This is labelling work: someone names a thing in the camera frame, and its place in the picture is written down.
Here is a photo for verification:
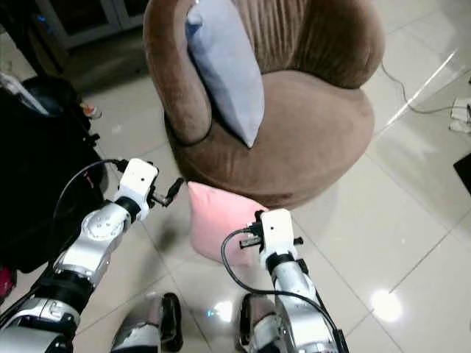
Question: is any grey glass door cabinet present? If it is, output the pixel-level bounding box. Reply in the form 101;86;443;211
37;0;155;49

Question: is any black floor cable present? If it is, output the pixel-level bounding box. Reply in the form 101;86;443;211
381;63;464;115

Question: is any brown round velvet sofa chair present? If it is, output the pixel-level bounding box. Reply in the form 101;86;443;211
144;0;387;210

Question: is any white power strip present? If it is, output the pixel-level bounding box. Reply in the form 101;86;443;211
449;103;471;135

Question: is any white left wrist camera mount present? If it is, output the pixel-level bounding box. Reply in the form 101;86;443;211
116;158;160;214

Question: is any robot right leg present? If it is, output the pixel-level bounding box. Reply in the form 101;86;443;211
237;294;288;353

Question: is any pink pillow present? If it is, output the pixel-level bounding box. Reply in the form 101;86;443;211
186;182;268;267

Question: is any robot leg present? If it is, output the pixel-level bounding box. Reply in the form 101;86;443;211
237;294;288;353
110;293;183;353

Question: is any white item in bag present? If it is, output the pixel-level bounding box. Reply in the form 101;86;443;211
0;70;49;117

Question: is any red bag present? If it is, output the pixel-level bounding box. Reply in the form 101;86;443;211
0;266;17;299

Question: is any black bag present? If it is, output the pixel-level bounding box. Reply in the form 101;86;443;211
0;74;107;274

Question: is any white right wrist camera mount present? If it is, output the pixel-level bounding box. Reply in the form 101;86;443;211
258;208;295;267

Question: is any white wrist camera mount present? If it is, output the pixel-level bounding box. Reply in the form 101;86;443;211
258;208;295;267
116;158;160;214

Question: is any grey pillow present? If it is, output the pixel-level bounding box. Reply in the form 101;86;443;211
185;0;266;149

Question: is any small orange white item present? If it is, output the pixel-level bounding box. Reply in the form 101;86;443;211
81;101;104;120

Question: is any black flat floor item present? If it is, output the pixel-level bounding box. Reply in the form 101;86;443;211
454;151;471;196

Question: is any robot left leg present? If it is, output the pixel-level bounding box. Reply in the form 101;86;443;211
110;293;183;353

